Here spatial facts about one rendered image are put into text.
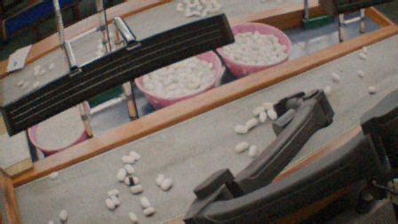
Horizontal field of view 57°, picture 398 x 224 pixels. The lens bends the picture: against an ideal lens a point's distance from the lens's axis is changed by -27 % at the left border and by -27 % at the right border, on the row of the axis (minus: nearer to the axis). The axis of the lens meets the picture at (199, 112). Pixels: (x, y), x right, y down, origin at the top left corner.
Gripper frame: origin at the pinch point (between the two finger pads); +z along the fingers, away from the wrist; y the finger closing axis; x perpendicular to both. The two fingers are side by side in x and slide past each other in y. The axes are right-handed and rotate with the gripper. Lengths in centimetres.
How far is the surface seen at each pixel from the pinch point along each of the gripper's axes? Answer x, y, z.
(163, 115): -7.8, 24.5, 19.3
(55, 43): -50, 50, 72
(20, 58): -52, 70, 74
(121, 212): 9.6, 48.7, 1.5
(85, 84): -23, 46, -11
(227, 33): -22.6, 10.8, -11.2
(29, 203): 1, 78, 12
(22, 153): -13, 75, 24
